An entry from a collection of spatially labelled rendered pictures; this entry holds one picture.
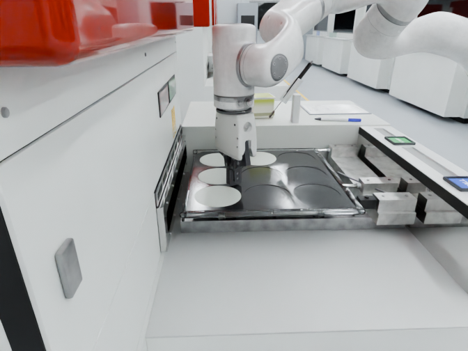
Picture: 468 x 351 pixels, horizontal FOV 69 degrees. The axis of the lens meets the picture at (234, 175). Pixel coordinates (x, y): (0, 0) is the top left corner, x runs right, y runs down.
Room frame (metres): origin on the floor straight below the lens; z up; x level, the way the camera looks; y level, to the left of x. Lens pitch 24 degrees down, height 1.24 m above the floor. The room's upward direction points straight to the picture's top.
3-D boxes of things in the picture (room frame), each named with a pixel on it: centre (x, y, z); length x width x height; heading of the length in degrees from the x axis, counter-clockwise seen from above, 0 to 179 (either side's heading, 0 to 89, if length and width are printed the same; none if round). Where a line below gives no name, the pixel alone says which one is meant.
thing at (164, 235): (0.75, 0.14, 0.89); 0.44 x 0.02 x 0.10; 2
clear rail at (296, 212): (0.59, -0.08, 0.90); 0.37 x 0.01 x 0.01; 92
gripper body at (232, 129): (0.71, 0.00, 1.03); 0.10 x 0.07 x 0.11; 35
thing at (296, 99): (1.02, -0.17, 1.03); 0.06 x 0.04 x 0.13; 92
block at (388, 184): (0.72, -0.34, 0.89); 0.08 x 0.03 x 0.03; 92
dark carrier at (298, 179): (0.77, -0.07, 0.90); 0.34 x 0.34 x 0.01; 2
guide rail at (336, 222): (0.65, -0.13, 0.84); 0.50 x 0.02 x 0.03; 92
